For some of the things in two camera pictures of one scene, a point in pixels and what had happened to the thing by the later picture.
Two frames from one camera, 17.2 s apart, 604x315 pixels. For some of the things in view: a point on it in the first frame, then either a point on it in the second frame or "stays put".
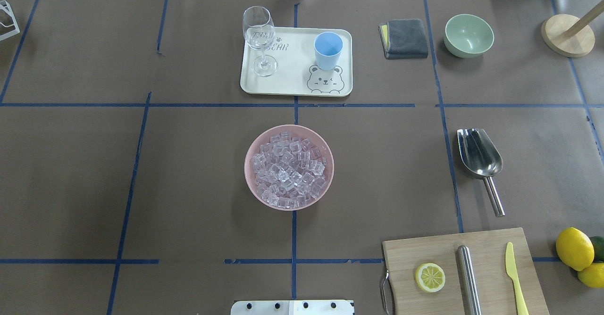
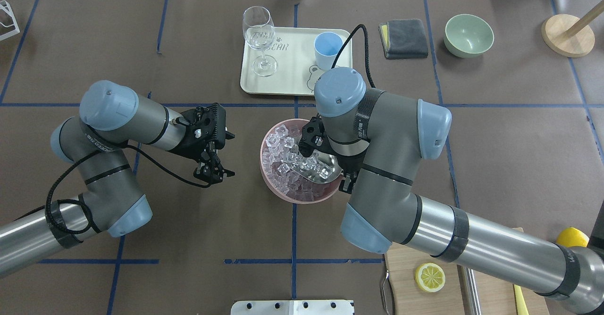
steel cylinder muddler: x=468 y=284 stays put
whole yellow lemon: x=574 y=248 stays put
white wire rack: x=5 y=5 stays put
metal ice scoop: x=481 y=159 → x=320 y=167
